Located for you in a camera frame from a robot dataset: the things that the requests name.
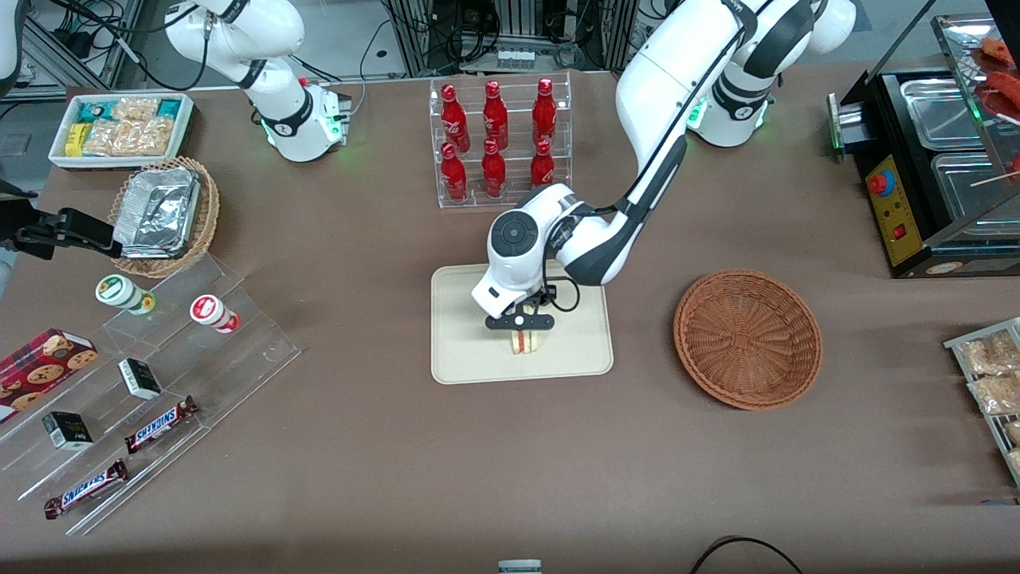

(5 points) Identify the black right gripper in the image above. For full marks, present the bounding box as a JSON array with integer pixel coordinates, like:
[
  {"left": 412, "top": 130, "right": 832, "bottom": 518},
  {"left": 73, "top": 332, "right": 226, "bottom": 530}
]
[{"left": 16, "top": 209, "right": 122, "bottom": 260}]

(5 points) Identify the beige plastic tray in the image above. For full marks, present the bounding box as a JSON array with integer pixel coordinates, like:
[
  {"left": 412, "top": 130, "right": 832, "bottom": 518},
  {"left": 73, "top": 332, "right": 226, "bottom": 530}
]
[{"left": 430, "top": 257, "right": 614, "bottom": 385}]

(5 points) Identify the oval brown wicker basket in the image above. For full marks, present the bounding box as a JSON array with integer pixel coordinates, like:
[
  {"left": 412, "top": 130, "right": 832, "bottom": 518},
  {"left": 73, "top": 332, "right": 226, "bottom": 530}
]
[{"left": 108, "top": 156, "right": 220, "bottom": 278}]

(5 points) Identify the round brown wicker basket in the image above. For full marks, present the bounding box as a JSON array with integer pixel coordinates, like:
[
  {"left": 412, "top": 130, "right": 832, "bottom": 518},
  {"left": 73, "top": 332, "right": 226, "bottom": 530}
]
[{"left": 673, "top": 269, "right": 823, "bottom": 411}]

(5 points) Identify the green lid snack cup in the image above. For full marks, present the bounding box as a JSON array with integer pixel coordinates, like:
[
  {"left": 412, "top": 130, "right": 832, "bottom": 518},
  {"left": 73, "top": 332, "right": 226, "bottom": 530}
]
[{"left": 96, "top": 274, "right": 156, "bottom": 316}]

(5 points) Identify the silver foil container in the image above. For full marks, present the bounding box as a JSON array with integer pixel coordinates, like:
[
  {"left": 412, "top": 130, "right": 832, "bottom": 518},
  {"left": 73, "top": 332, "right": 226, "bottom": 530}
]
[{"left": 113, "top": 166, "right": 202, "bottom": 260}]

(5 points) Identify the white rectangular snack bin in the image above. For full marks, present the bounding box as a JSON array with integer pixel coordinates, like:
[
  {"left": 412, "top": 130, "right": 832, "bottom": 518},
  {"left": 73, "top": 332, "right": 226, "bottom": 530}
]
[{"left": 48, "top": 92, "right": 196, "bottom": 171}]

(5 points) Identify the clear cracker snack bag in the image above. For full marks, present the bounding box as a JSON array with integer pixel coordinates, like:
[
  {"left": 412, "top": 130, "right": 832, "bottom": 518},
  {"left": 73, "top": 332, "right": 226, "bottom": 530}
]
[
  {"left": 83, "top": 118, "right": 176, "bottom": 157},
  {"left": 112, "top": 97, "right": 161, "bottom": 123}
]

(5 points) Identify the red lid snack cup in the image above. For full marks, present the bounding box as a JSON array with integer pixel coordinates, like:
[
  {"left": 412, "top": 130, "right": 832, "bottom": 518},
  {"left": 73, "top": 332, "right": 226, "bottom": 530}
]
[{"left": 190, "top": 294, "right": 241, "bottom": 334}]

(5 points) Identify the small dark green box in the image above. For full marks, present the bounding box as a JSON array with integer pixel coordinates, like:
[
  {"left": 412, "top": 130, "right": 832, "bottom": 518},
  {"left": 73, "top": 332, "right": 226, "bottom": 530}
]
[
  {"left": 118, "top": 358, "right": 163, "bottom": 400},
  {"left": 41, "top": 411, "right": 95, "bottom": 451}
]

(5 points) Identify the red cookie box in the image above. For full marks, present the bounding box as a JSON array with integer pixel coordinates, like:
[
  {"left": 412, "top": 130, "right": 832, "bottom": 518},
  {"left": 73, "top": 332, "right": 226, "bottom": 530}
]
[{"left": 0, "top": 328, "right": 100, "bottom": 425}]

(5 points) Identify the red cola bottle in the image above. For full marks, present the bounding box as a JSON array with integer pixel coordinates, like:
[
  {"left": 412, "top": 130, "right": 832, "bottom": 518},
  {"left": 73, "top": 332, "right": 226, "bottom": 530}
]
[
  {"left": 530, "top": 140, "right": 555, "bottom": 192},
  {"left": 441, "top": 83, "right": 469, "bottom": 152},
  {"left": 441, "top": 142, "right": 469, "bottom": 203},
  {"left": 481, "top": 138, "right": 507, "bottom": 199},
  {"left": 482, "top": 80, "right": 509, "bottom": 149},
  {"left": 532, "top": 77, "right": 558, "bottom": 147}
]

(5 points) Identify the clear acrylic stepped display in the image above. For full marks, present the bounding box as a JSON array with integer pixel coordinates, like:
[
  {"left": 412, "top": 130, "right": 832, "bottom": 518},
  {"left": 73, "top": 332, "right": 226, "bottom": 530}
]
[{"left": 0, "top": 254, "right": 302, "bottom": 537}]

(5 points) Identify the Snickers chocolate bar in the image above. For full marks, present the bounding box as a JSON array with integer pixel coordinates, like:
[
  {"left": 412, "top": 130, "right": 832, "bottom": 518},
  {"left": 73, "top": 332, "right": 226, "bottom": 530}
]
[
  {"left": 124, "top": 396, "right": 200, "bottom": 455},
  {"left": 44, "top": 458, "right": 130, "bottom": 520}
]

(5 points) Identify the clear acrylic bottle rack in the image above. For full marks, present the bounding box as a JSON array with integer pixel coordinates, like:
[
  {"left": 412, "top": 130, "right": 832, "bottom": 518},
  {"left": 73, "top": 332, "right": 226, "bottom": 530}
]
[{"left": 429, "top": 70, "right": 573, "bottom": 210}]

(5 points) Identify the black food warmer showcase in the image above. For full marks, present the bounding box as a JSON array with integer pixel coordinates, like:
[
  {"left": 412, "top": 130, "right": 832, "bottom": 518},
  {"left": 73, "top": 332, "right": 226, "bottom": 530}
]
[{"left": 827, "top": 0, "right": 1020, "bottom": 279}]

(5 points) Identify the steel warmer pan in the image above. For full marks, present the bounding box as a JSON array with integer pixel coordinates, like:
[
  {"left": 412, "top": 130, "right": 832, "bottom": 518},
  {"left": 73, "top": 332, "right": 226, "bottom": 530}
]
[
  {"left": 930, "top": 151, "right": 1020, "bottom": 242},
  {"left": 899, "top": 77, "right": 991, "bottom": 151}
]

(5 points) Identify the red fried food skewer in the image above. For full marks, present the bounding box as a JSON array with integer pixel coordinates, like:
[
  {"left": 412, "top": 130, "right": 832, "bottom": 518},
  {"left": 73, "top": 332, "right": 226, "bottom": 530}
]
[{"left": 979, "top": 36, "right": 1020, "bottom": 122}]

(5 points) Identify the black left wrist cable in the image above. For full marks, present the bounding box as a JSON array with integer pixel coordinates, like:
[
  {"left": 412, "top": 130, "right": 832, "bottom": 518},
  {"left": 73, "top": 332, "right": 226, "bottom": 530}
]
[{"left": 542, "top": 259, "right": 582, "bottom": 313}]

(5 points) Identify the aluminium frame rack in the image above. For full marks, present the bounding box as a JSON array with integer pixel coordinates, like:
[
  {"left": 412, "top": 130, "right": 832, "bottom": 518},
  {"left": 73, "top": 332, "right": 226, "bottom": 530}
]
[{"left": 20, "top": 0, "right": 146, "bottom": 98}]

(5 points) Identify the black looped cable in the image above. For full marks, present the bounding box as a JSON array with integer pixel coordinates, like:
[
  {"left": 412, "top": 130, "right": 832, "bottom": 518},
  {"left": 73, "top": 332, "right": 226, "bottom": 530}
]
[{"left": 689, "top": 536, "right": 806, "bottom": 574}]

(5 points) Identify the metal wire rack tray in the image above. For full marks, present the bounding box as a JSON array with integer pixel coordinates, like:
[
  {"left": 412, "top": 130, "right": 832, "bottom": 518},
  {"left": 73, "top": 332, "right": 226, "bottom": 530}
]
[{"left": 944, "top": 317, "right": 1020, "bottom": 487}]

